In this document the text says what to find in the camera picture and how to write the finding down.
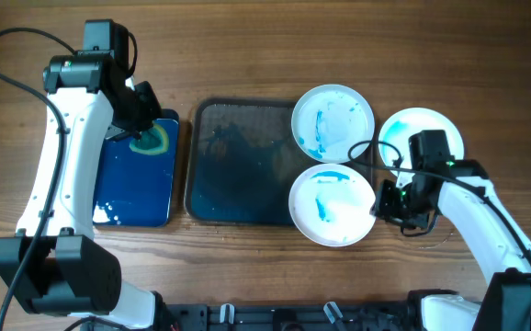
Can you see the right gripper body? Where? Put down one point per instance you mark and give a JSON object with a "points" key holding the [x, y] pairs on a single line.
{"points": [[405, 203]]}

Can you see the white plate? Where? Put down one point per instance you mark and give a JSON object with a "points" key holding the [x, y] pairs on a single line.
{"points": [[332, 124], [331, 205], [399, 127]]}

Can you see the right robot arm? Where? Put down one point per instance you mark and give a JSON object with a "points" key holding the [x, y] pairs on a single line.
{"points": [[461, 191]]}

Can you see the dark brown serving tray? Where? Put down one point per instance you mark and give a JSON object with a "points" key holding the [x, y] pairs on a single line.
{"points": [[243, 162]]}

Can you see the black water tray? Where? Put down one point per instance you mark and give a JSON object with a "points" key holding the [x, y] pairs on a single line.
{"points": [[136, 189]]}

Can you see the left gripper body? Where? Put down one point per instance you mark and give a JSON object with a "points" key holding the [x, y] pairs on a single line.
{"points": [[137, 111]]}

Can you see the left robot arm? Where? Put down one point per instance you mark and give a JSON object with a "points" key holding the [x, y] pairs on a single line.
{"points": [[52, 264]]}

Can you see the green yellow sponge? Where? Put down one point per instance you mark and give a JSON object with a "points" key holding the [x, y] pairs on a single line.
{"points": [[152, 142]]}

